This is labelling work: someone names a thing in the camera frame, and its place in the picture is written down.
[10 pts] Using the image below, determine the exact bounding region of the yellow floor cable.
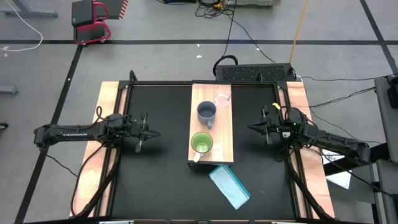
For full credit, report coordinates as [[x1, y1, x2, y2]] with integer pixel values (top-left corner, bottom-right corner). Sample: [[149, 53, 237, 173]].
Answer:
[[289, 0, 310, 63]]

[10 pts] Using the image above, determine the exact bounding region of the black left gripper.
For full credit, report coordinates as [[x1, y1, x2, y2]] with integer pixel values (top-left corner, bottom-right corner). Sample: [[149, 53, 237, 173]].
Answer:
[[126, 112, 162, 154]]

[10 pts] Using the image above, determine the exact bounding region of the green ceramic mug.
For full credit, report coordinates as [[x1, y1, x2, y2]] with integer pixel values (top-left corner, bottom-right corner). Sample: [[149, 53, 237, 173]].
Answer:
[[190, 131, 215, 164]]

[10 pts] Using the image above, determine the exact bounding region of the tangled black cable bundle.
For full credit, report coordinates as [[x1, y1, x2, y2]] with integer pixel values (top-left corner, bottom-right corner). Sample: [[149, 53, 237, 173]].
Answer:
[[194, 0, 237, 19]]

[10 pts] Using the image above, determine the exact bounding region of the wooden table side panel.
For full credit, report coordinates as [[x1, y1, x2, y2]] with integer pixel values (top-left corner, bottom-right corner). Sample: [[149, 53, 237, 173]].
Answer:
[[277, 81, 336, 219], [68, 81, 129, 218]]

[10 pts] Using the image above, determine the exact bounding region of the black power cable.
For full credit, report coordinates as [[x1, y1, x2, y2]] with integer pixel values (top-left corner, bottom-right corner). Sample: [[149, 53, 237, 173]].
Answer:
[[231, 16, 277, 64], [212, 0, 239, 77]]

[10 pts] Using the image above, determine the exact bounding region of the gray floor block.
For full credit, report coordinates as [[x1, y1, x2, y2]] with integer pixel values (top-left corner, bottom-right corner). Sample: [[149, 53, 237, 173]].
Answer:
[[0, 83, 19, 95]]

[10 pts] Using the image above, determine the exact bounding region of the light blue cloth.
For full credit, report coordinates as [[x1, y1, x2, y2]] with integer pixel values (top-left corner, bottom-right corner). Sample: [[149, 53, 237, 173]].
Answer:
[[208, 164, 252, 211]]

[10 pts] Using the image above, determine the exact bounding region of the black computer case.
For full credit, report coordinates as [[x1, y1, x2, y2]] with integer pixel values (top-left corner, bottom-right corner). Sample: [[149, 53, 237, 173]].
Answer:
[[215, 63, 297, 83]]

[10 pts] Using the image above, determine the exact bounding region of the gray desk foot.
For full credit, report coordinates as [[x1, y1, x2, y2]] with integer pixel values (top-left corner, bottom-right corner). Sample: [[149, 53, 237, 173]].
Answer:
[[0, 0, 59, 19]]

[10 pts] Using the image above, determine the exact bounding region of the gray equipment box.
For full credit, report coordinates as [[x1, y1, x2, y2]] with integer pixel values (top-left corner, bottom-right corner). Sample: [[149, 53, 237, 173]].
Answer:
[[226, 0, 282, 7]]

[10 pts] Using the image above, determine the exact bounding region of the red and black cart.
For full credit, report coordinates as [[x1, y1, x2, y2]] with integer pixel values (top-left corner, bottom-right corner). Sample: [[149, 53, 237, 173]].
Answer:
[[70, 0, 129, 47]]

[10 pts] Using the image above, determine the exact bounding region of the thin black cable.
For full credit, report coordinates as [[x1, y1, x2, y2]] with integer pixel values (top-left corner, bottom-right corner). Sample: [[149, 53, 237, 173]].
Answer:
[[309, 86, 377, 109], [298, 73, 398, 83], [310, 108, 383, 146]]

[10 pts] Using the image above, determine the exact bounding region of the white floor cable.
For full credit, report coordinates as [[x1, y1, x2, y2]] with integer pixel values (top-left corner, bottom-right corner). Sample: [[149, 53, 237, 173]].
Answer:
[[0, 0, 44, 52]]

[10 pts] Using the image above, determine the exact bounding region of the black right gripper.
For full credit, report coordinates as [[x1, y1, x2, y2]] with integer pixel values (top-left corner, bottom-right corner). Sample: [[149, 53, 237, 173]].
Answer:
[[248, 105, 282, 146]]

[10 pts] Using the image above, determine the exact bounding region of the blue ceramic mug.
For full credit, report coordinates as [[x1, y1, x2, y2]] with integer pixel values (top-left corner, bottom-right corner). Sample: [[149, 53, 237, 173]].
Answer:
[[196, 100, 218, 131]]

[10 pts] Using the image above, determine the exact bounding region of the wooden board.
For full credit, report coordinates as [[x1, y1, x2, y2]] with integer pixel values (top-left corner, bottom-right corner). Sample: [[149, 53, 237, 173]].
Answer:
[[187, 83, 234, 167]]

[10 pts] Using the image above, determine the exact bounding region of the gray side cabinet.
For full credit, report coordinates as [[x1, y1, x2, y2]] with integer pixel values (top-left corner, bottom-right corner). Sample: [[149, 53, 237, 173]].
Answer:
[[375, 158, 398, 224]]

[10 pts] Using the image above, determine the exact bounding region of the white paper sheet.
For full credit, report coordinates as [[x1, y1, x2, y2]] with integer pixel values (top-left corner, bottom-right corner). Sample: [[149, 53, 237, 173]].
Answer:
[[325, 170, 353, 190], [320, 148, 346, 166]]

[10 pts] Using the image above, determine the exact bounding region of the clear glass mug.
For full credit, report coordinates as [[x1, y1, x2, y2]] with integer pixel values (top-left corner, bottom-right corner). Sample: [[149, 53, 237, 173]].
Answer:
[[214, 89, 233, 108]]

